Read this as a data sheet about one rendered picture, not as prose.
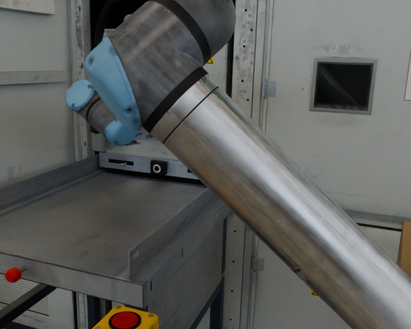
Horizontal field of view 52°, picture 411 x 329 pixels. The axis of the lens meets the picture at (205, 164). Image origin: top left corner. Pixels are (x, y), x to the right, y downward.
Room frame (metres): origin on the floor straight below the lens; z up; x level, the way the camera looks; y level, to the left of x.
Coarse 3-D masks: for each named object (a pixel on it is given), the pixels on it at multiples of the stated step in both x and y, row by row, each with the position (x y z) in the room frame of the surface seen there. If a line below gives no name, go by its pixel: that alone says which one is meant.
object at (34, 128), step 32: (0, 0) 1.35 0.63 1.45; (32, 0) 1.46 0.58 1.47; (64, 0) 1.62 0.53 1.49; (0, 32) 1.37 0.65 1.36; (32, 32) 1.48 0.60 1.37; (64, 32) 1.62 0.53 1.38; (0, 64) 1.36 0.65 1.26; (32, 64) 1.48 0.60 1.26; (64, 64) 1.61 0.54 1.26; (0, 96) 1.35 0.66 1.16; (32, 96) 1.47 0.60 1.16; (64, 96) 1.60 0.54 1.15; (0, 128) 1.34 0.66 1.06; (32, 128) 1.46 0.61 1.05; (64, 128) 1.59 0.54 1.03; (0, 160) 1.33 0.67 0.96; (32, 160) 1.45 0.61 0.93; (64, 160) 1.59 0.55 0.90
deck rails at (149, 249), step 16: (80, 160) 1.54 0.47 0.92; (32, 176) 1.30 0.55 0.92; (48, 176) 1.37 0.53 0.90; (64, 176) 1.45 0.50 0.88; (80, 176) 1.53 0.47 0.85; (0, 192) 1.18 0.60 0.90; (16, 192) 1.23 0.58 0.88; (32, 192) 1.30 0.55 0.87; (48, 192) 1.35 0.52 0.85; (208, 192) 1.24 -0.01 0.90; (0, 208) 1.17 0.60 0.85; (16, 208) 1.19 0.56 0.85; (192, 208) 1.12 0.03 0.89; (208, 208) 1.23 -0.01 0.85; (176, 224) 1.01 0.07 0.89; (192, 224) 1.11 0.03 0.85; (144, 240) 0.85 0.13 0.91; (160, 240) 0.93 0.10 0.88; (144, 256) 0.85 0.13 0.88; (128, 272) 0.82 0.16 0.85
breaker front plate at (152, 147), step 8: (104, 32) 1.64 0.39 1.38; (224, 48) 1.48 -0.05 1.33; (216, 56) 1.49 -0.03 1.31; (224, 56) 1.48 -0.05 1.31; (208, 64) 1.50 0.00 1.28; (216, 64) 1.49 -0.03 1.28; (224, 64) 1.48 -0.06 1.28; (208, 72) 1.50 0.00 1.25; (216, 72) 1.49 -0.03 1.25; (224, 72) 1.48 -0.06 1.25; (216, 80) 1.49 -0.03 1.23; (224, 80) 1.48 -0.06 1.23; (224, 88) 1.48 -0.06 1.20; (144, 136) 1.58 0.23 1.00; (112, 144) 1.63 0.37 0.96; (136, 144) 1.60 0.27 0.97; (144, 144) 1.59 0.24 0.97; (152, 144) 1.58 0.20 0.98; (160, 144) 1.56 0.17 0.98; (112, 152) 1.63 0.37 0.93; (120, 152) 1.62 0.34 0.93; (128, 152) 1.61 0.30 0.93; (136, 152) 1.60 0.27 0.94; (144, 152) 1.59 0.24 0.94; (152, 152) 1.58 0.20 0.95; (160, 152) 1.56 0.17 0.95; (168, 152) 1.55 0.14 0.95; (176, 160) 1.54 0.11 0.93
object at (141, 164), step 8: (104, 152) 1.64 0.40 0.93; (112, 160) 1.62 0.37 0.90; (120, 160) 1.61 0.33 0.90; (128, 160) 1.60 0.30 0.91; (136, 160) 1.58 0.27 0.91; (144, 160) 1.57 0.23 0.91; (160, 160) 1.55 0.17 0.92; (168, 160) 1.54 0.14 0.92; (120, 168) 1.61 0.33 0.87; (128, 168) 1.60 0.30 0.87; (136, 168) 1.58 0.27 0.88; (144, 168) 1.57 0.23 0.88; (168, 168) 1.54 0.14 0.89; (176, 168) 1.53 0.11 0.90; (184, 168) 1.52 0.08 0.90; (176, 176) 1.53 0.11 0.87; (184, 176) 1.52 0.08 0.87; (192, 176) 1.51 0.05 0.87
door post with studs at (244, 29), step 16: (240, 0) 1.43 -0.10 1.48; (240, 16) 1.43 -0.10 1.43; (240, 32) 1.43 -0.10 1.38; (240, 48) 1.42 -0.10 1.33; (240, 64) 1.42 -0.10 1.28; (240, 80) 1.42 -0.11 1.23; (240, 96) 1.42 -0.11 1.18; (240, 224) 1.41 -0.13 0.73; (240, 240) 1.41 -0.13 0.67; (240, 256) 1.41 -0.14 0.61; (240, 272) 1.41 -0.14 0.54; (240, 288) 1.41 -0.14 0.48
